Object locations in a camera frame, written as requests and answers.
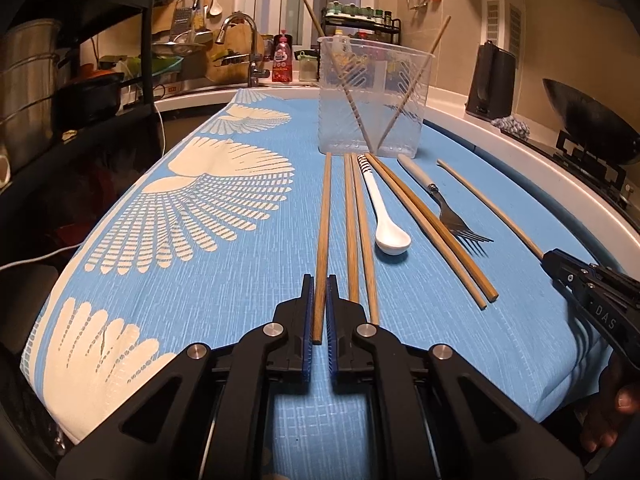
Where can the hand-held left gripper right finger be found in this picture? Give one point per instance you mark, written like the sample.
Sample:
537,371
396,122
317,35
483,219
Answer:
331,330

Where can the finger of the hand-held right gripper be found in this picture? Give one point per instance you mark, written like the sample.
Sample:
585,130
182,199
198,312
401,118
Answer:
562,265

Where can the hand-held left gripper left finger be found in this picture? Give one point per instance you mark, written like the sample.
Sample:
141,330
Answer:
308,315

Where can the wooden chopstick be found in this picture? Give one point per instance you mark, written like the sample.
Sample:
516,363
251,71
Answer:
324,240
490,208
425,230
350,230
437,230
344,87
363,240
412,85

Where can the white ceramic spoon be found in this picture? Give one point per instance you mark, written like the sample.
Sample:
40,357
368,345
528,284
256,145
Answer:
393,240

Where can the clear plastic container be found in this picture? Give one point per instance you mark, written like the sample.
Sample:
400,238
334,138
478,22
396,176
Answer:
335,125

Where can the person's right hand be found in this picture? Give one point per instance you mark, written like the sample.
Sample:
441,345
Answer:
620,410

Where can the blue printed cloth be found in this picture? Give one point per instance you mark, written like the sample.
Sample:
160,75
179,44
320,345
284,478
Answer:
500,335

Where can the black stove grate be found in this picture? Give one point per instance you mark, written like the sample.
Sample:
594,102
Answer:
600,165

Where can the knitted dish cloth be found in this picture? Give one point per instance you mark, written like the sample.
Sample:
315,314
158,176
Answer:
512,126

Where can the black wok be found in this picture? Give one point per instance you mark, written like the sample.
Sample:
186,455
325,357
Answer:
590,115

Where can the black countertop appliance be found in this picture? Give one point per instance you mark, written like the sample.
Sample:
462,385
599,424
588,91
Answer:
492,85

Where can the red dish soap bottle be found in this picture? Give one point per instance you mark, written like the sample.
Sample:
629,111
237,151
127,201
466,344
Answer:
281,62

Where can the chrome faucet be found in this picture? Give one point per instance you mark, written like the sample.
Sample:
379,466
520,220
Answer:
255,60

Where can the wooden cutting board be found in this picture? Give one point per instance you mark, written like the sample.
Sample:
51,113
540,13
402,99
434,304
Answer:
235,50

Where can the cooking oil jug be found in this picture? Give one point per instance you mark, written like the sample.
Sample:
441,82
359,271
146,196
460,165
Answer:
339,35

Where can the green bowl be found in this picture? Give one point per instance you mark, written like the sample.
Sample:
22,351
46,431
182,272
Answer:
162,64

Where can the black spice rack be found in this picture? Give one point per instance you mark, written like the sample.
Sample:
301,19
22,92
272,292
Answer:
395,27

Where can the metal bowl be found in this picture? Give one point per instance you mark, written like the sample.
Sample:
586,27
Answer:
180,46

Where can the black cooking pot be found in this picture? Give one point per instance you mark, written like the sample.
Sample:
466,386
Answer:
90,97

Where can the row of spice jars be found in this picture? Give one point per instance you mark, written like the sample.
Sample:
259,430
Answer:
360,11

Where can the metal grater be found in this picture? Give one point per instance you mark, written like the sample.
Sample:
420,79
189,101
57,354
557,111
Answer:
181,22

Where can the black shelf rack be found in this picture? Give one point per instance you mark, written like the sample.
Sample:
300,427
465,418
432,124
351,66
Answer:
146,35

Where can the steel stockpot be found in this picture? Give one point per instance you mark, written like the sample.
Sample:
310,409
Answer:
30,85

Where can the wall vent grille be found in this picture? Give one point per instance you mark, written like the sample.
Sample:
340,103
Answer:
515,30
493,20

